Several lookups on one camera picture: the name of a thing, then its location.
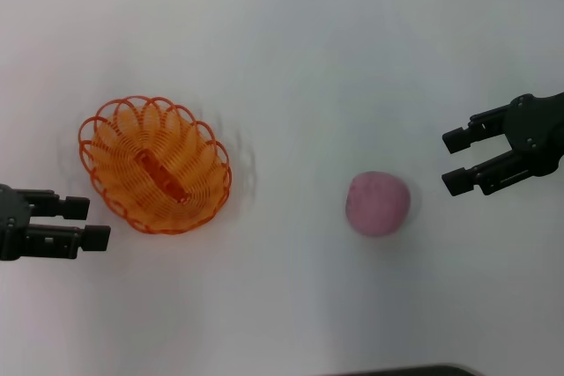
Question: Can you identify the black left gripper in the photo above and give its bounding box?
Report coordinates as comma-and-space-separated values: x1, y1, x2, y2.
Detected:
0, 183, 112, 262

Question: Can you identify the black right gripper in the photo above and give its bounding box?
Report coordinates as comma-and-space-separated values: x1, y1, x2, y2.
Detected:
441, 91, 564, 197

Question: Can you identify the pink peach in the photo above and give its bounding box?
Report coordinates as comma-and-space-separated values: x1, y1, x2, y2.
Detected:
344, 170, 412, 238

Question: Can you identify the orange plastic wire basket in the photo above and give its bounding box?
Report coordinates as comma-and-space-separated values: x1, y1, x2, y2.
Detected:
78, 94, 233, 236

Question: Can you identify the dark rounded robot base edge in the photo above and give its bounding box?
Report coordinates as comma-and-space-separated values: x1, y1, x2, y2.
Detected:
341, 363, 479, 376

